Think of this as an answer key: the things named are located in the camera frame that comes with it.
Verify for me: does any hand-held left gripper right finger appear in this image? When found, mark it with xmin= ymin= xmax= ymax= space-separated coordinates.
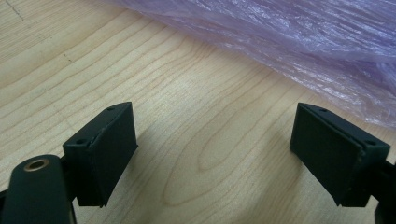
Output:
xmin=289 ymin=102 xmax=391 ymax=208

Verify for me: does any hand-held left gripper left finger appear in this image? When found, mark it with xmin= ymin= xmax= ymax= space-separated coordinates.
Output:
xmin=62 ymin=101 xmax=139 ymax=208

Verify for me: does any purple plastic trash bag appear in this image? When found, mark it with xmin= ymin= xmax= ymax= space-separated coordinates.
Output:
xmin=102 ymin=0 xmax=396 ymax=130

